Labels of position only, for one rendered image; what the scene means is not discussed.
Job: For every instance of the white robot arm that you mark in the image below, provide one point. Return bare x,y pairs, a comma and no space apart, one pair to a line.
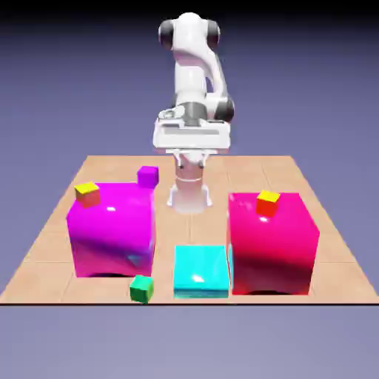
189,59

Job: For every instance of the small yellow cube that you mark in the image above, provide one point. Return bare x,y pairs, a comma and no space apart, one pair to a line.
87,194
267,203

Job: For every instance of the small green cube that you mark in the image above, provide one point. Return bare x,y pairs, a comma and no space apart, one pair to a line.
141,288

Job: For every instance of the large pink box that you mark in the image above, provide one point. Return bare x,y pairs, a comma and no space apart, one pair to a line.
272,245

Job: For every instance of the large magenta box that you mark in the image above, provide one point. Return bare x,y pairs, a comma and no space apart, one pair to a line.
112,231

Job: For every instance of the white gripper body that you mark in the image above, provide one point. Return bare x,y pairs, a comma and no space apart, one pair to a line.
192,136

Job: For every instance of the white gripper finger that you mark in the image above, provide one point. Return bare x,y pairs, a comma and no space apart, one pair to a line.
202,161
179,161

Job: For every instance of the cyan box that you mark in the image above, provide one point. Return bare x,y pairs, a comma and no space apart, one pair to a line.
201,268

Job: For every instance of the small purple cube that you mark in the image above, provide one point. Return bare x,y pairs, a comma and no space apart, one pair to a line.
148,175

